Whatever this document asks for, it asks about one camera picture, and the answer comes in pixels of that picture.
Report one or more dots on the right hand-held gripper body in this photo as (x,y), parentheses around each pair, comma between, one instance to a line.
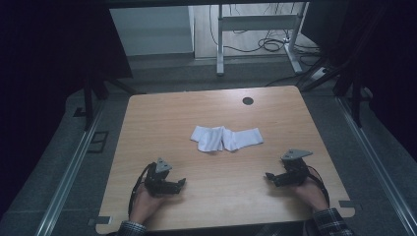
(295,172)

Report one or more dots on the white power strip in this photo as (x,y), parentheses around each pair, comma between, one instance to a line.
(319,73)

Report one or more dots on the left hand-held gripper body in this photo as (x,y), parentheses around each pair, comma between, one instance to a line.
(158,182)

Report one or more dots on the black metal stand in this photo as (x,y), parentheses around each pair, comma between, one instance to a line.
(88,98)

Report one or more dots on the dark curtain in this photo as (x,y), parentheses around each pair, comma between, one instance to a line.
(393,59)
(49,65)

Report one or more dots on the black tripod stand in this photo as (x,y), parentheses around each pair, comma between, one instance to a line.
(355,88)

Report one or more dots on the white sock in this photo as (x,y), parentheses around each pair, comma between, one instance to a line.
(226,139)

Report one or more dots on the white panel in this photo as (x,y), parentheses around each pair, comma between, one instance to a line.
(150,31)

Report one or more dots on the metal floor rail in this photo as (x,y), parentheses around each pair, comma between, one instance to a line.
(373,157)
(67,180)

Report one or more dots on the white metal desk frame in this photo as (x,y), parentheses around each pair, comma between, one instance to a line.
(259,23)

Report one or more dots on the person's right hand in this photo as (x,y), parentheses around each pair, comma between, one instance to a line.
(311,195)

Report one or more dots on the person's left hand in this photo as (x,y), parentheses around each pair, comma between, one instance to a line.
(144,205)

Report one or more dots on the black round table grommet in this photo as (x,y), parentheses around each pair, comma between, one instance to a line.
(248,101)

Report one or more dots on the black rectangular floor frame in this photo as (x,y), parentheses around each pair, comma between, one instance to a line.
(98,141)

